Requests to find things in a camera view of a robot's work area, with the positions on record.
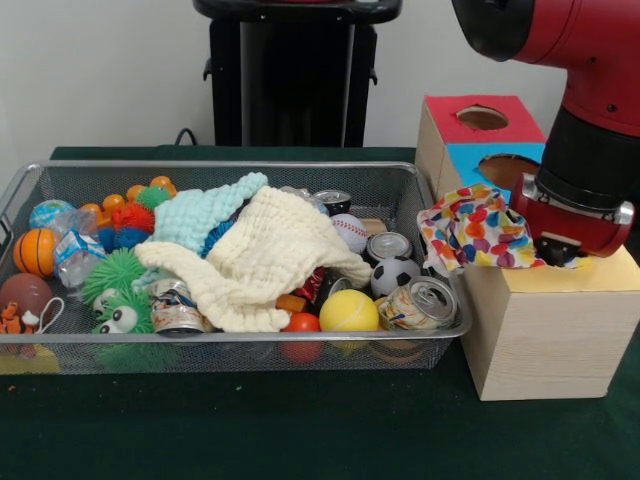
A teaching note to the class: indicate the black and white soccer ball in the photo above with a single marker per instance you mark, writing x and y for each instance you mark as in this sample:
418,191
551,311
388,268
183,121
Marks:
395,276

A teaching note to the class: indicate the colourful polka-dot cloth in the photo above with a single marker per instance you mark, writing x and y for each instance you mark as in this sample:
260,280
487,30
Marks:
475,225

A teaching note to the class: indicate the blue green globe ball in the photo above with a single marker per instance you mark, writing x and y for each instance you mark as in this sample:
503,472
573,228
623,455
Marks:
47,214

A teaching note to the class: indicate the silver drink can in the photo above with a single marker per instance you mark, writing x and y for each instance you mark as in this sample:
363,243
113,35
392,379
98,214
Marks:
389,246

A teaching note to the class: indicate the printed drink can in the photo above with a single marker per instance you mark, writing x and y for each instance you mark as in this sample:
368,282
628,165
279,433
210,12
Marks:
420,302

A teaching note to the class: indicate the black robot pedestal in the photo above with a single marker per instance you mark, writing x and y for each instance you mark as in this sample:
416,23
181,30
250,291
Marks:
290,90

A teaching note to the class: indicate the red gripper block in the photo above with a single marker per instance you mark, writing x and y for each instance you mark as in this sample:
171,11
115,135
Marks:
575,225

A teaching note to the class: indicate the crushed clear plastic bottle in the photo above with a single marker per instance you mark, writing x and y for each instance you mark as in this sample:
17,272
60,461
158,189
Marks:
75,255

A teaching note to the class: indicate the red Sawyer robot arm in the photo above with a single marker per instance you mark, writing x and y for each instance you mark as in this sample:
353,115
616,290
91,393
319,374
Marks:
585,75

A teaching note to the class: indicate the orange mini basketball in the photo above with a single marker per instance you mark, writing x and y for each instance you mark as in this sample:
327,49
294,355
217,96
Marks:
34,252

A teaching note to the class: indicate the yellow tennis ball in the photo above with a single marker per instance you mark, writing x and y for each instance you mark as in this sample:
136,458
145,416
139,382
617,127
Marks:
349,311

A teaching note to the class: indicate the cream knitted cloth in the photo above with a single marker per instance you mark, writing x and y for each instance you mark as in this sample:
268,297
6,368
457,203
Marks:
270,250

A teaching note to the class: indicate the shallow mesh bin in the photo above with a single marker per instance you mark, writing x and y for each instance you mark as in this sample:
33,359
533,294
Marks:
225,355

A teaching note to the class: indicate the small red ball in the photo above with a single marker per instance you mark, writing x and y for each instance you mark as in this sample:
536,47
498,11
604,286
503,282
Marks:
302,322

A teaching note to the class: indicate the wooden box with three holes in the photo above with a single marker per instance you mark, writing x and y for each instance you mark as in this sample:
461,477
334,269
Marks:
550,340

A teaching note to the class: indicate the brown mini football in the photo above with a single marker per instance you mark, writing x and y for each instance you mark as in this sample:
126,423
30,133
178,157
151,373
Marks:
25,295

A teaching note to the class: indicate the dark green tablecloth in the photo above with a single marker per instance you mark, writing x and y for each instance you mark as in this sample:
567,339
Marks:
300,425

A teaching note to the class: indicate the white baseball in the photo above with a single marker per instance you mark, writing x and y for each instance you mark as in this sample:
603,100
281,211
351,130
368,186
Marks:
350,232

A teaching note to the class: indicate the light blue knitted cloth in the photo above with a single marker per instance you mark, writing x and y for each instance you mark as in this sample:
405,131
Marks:
195,210

